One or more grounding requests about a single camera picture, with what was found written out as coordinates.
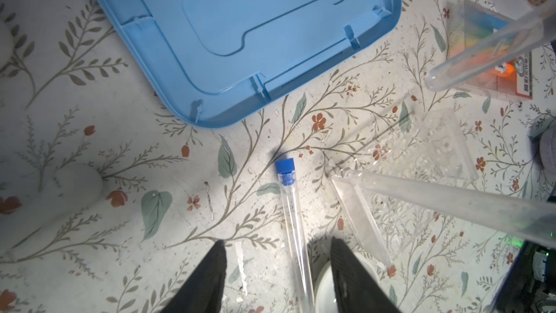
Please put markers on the clear acrylic tube rack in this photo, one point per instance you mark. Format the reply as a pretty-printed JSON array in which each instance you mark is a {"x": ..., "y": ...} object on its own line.
[{"x": 393, "y": 186}]

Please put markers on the small white dish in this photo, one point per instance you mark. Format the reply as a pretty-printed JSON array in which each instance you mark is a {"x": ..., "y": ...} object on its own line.
[{"x": 71, "y": 188}]

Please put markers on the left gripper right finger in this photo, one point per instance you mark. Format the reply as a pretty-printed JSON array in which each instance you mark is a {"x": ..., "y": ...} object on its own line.
[{"x": 354, "y": 288}]

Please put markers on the blue plastic bin lid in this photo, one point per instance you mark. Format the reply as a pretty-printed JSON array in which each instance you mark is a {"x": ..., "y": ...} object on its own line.
[{"x": 214, "y": 62}]

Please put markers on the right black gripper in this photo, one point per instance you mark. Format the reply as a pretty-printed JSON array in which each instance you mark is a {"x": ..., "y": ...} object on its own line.
[{"x": 530, "y": 284}]

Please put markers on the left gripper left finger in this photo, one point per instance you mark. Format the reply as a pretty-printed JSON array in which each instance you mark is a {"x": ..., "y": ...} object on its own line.
[{"x": 203, "y": 291}]

